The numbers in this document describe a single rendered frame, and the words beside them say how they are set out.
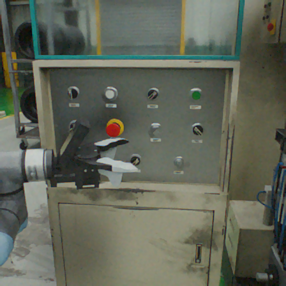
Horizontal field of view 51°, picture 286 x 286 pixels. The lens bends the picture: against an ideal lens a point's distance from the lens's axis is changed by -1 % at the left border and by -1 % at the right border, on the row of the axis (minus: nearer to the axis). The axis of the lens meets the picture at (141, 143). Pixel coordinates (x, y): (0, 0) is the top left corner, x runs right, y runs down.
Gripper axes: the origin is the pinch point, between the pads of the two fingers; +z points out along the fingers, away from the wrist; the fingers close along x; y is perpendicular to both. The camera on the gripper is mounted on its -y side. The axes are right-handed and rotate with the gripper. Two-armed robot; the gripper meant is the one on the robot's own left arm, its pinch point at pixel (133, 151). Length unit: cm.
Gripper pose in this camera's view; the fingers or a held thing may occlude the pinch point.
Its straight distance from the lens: 72.0
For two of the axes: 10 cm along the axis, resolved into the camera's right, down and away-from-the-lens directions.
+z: 9.8, -0.5, 1.7
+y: -0.2, 9.0, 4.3
